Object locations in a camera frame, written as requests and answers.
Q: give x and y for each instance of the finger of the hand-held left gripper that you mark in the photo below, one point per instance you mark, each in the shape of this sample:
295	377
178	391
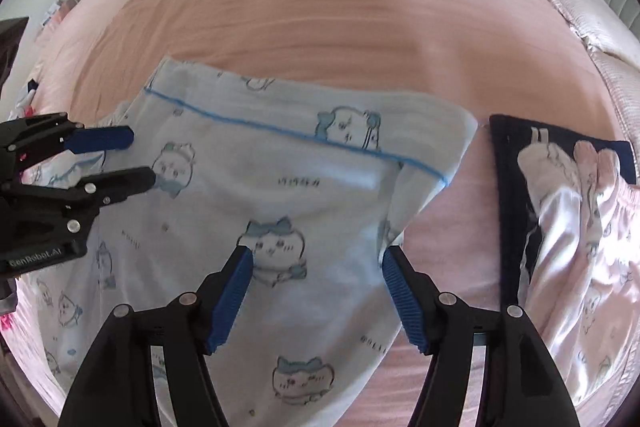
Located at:
125	182
100	139

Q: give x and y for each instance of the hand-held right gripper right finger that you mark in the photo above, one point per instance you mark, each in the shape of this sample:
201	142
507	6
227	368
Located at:
405	302

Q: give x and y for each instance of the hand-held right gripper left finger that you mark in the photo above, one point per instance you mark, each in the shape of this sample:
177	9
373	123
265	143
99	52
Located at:
232	297

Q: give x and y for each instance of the light blue printed pajama pants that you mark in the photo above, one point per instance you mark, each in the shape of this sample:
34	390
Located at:
275	187

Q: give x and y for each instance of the grey blue garment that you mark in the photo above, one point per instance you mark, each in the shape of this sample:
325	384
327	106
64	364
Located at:
25	99

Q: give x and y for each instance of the folded navy garment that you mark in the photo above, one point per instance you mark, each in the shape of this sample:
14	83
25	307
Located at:
510	187

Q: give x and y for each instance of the folded pink printed pajama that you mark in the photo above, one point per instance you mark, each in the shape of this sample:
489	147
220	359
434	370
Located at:
575	257

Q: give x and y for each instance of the pink bed sheet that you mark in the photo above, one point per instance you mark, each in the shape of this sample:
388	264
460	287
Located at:
325	32

